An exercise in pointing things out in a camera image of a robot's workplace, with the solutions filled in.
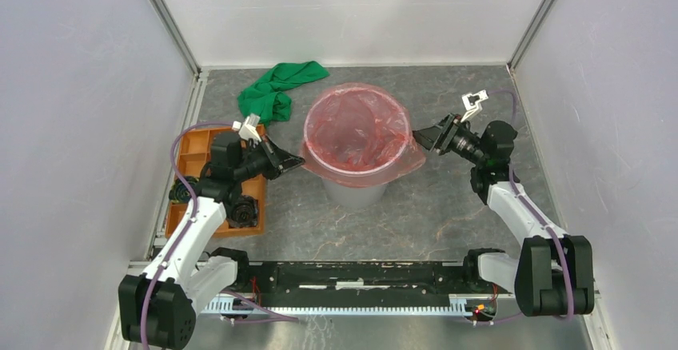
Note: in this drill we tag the grey plastic trash bin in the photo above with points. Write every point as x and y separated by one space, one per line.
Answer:
355 194

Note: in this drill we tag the green crumpled cloth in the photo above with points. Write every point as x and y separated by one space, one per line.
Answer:
267 97

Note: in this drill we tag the aluminium corner post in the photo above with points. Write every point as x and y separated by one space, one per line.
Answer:
172 28
530 33

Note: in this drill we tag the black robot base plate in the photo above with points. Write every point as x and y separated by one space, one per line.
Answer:
358 284

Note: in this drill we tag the black blue-yellow bag roll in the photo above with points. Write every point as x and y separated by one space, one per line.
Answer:
180 192

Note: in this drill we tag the aluminium corner post left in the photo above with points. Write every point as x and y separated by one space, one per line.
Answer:
172 28

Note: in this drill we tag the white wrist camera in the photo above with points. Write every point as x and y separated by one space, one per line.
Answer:
473 104
247 129

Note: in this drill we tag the red plastic trash bag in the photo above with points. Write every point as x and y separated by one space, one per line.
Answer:
360 136

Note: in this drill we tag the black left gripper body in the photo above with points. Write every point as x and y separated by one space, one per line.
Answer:
256 163

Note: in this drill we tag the orange compartment tray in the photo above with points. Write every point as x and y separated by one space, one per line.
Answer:
193 153

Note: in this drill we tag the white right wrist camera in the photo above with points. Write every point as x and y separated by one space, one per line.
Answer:
473 104

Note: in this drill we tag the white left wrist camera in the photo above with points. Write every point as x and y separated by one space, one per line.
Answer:
247 129

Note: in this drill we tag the black bag roll front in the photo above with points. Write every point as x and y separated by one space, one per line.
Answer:
243 213

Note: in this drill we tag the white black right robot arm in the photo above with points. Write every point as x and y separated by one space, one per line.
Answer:
553 275

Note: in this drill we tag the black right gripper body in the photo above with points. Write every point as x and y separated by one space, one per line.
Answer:
460 141

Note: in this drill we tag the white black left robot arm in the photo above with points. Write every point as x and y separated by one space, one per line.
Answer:
159 306

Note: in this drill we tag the aluminium corner post right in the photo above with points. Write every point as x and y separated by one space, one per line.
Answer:
530 33

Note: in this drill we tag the aluminium frame rail front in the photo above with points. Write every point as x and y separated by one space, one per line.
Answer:
238 307

